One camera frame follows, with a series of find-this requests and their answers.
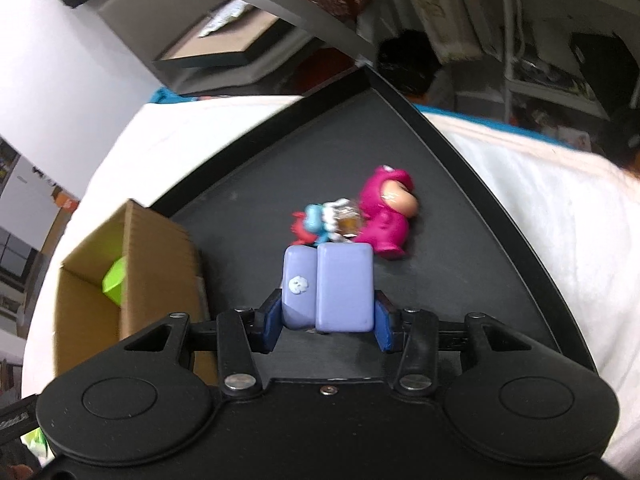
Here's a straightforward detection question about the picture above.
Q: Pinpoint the white shelf rack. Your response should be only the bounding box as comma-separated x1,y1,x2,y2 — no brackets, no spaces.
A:
499,0,640,122

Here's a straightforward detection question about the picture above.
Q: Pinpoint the grey table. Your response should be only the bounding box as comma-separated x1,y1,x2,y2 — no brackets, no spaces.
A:
175,0,377,65

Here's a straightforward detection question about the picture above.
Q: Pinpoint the blue red figurine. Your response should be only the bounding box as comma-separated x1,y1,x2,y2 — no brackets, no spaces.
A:
291,202,333,248

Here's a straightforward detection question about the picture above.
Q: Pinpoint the black picture frame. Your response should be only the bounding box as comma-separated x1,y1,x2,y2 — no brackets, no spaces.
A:
152,10,301,71

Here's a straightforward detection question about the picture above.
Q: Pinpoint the white tote bag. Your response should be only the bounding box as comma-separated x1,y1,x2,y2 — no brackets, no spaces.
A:
400,0,487,64

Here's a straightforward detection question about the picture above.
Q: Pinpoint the pink hooded figurine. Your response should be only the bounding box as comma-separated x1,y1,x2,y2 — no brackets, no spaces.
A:
357,164,420,261

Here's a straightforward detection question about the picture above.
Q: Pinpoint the white printed envelope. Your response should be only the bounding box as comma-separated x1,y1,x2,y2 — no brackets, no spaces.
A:
197,0,249,39

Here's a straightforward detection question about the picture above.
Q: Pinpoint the lavender block toy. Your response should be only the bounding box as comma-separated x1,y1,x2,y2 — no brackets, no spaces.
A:
281,242,376,335

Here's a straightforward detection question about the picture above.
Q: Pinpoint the black tray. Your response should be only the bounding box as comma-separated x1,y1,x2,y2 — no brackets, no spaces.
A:
148,65,601,381

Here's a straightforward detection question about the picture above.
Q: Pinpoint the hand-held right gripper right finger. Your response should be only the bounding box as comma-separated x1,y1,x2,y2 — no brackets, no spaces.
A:
374,291,548,395

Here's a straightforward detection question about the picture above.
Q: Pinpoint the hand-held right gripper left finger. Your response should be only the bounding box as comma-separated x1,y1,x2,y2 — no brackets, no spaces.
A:
122,290,285,395

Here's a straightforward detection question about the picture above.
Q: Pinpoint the grey chair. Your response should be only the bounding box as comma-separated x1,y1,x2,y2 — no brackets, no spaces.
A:
97,0,323,97

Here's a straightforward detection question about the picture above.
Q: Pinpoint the green hexagonal container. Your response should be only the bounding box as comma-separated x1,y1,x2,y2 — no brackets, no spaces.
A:
101,256,128,307

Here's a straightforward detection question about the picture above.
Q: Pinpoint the black bag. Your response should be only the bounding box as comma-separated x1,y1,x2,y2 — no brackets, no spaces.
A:
375,30,453,103

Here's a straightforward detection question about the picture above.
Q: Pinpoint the cardboard box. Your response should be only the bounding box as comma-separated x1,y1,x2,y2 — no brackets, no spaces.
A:
52,199,221,387

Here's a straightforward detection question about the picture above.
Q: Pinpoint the blue basket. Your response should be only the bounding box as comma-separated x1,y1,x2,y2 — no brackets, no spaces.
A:
151,87,202,104

